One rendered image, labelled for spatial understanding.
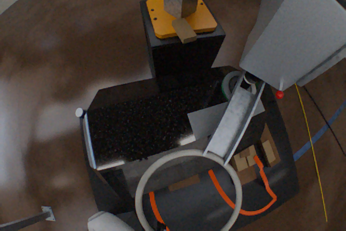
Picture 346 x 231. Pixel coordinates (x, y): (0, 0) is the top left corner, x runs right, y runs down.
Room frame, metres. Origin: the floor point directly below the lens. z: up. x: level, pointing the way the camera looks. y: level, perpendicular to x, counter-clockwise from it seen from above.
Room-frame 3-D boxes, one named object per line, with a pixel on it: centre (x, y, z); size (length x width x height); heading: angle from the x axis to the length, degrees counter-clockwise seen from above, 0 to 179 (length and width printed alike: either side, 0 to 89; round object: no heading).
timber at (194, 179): (-0.28, -0.15, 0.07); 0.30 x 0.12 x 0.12; 111
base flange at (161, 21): (1.05, 0.00, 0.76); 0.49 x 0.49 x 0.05; 19
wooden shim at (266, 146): (0.01, -1.09, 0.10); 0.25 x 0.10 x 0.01; 25
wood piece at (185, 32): (0.80, -0.04, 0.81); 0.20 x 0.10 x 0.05; 27
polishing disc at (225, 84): (0.37, -0.38, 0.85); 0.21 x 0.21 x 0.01
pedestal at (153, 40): (1.05, 0.00, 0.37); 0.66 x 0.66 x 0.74; 19
